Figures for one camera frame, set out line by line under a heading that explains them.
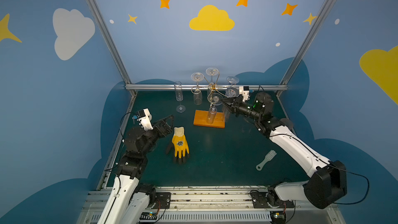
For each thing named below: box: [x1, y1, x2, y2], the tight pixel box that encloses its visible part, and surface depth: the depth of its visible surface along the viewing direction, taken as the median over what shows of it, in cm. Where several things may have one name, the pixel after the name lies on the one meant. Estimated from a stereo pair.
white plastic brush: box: [255, 149, 278, 171], surface depth 90 cm
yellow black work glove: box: [165, 126, 190, 164], surface depth 92 cm
